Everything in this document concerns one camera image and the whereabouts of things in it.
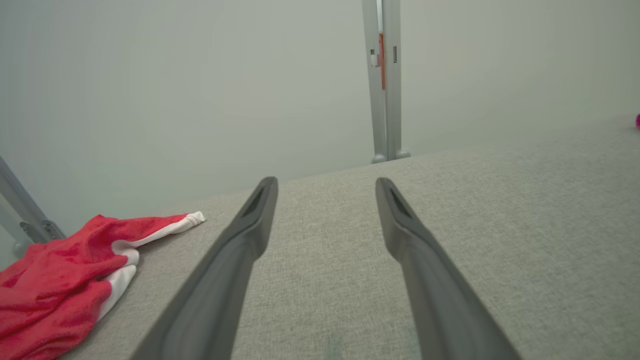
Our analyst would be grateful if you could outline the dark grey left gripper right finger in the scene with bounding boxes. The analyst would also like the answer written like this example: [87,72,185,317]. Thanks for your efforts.
[375,177,523,360]

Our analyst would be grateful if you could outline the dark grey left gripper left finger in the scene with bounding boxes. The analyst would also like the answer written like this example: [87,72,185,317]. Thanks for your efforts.
[130,176,279,360]

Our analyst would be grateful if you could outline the red shorts with white stripe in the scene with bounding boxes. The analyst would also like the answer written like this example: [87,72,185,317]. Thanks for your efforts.
[0,211,207,360]

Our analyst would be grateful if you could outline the grey metal partition post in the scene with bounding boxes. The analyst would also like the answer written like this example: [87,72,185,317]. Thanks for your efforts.
[361,0,412,165]
[0,156,67,258]

